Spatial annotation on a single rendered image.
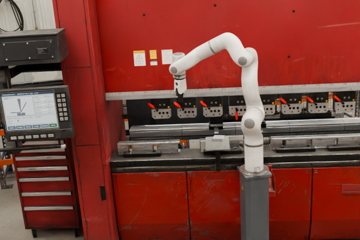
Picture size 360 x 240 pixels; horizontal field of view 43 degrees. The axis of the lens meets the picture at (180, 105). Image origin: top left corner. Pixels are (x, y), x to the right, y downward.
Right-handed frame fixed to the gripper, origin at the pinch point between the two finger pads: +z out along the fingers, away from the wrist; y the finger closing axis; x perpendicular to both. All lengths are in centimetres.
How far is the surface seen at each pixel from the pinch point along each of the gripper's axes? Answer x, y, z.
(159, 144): 34, 26, 56
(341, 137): -97, 82, 53
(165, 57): 29.7, 36.7, -14.5
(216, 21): -5, 55, -40
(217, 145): -15, 28, 48
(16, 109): 94, -54, -1
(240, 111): -24, 53, 29
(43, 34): 77, -36, -48
